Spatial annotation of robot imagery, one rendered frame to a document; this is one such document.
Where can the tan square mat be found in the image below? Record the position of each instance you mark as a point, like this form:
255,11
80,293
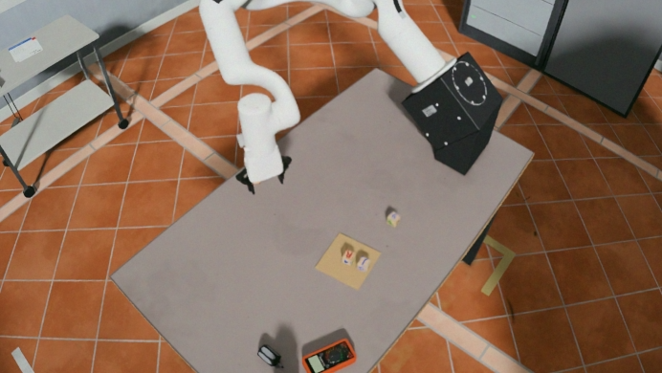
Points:
331,262

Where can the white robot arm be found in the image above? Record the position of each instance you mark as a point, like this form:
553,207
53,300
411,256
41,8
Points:
260,118

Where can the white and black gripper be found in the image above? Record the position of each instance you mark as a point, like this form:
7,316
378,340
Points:
261,167

